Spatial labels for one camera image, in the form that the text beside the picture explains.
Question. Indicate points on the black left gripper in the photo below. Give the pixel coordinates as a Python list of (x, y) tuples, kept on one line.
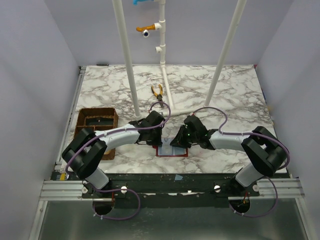
[(157, 137)]

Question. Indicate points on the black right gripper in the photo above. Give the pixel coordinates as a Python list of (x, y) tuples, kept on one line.
[(180, 137)]

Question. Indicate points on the red leather card holder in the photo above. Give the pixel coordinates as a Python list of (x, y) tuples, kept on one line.
[(167, 150)]

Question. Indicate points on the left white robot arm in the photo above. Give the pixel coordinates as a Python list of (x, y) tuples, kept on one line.
[(88, 147)]

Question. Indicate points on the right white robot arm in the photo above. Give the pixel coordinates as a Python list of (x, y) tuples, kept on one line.
[(265, 152)]

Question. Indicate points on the brown wicker basket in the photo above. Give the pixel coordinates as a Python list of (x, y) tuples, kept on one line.
[(97, 119)]

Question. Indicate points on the blue hook on pipe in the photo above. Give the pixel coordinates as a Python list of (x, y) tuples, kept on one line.
[(136, 2)]

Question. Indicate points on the yellow handled pliers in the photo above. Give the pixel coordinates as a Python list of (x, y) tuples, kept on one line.
[(159, 95)]

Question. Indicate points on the white PVC pipe frame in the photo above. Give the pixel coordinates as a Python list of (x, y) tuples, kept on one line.
[(161, 49)]

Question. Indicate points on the aluminium frame rail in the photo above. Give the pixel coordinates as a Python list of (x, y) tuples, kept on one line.
[(284, 188)]

